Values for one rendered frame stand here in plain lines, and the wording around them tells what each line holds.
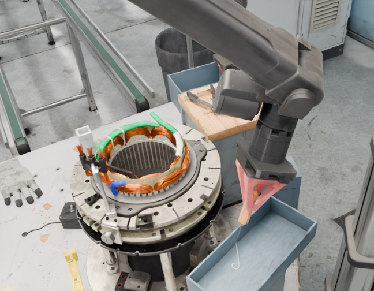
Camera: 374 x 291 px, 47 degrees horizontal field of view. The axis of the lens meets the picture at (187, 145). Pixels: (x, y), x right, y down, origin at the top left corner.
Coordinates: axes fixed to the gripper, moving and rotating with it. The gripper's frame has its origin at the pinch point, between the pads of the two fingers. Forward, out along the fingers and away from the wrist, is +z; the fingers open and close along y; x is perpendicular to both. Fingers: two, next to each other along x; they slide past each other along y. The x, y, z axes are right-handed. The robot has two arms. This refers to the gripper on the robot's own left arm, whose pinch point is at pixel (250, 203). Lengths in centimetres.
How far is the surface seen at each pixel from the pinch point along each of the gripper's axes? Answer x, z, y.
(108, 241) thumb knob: -20.7, 16.2, -9.1
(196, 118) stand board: 0.9, 2.9, -41.2
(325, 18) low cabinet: 137, -8, -227
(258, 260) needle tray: 6.4, 13.6, -1.9
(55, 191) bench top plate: -31, 41, -61
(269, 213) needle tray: 11.3, 9.9, -11.5
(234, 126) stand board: 8.9, 1.4, -35.4
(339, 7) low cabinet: 144, -17, -227
